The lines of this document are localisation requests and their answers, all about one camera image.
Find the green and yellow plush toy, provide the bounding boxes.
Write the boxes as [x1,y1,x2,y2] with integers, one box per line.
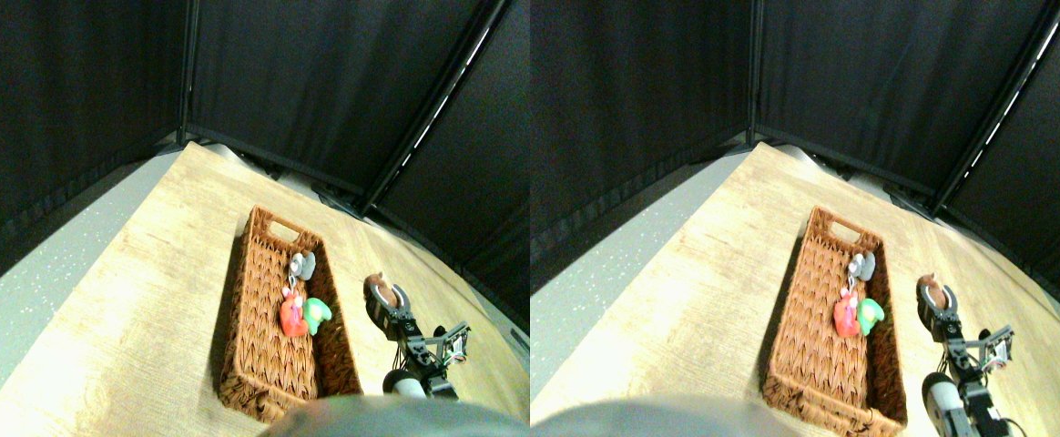
[856,298,887,337]
[302,297,334,337]

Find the brown wicker basket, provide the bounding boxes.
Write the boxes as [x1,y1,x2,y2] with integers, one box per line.
[217,206,366,425]
[759,206,910,436]

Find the dark brown plush toy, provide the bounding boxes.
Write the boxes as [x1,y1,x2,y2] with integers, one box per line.
[363,271,397,307]
[915,273,948,307]

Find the black bracket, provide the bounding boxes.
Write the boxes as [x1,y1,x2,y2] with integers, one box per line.
[419,320,474,367]

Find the black curtain stand pole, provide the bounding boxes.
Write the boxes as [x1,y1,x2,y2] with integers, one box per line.
[926,0,1060,218]
[182,0,202,147]
[746,0,765,147]
[357,0,511,216]

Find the red plush toy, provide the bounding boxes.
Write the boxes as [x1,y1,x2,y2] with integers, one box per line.
[833,289,861,340]
[279,286,309,340]

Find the black curtain stand foot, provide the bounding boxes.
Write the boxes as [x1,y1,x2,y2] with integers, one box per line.
[883,185,936,216]
[311,185,367,216]

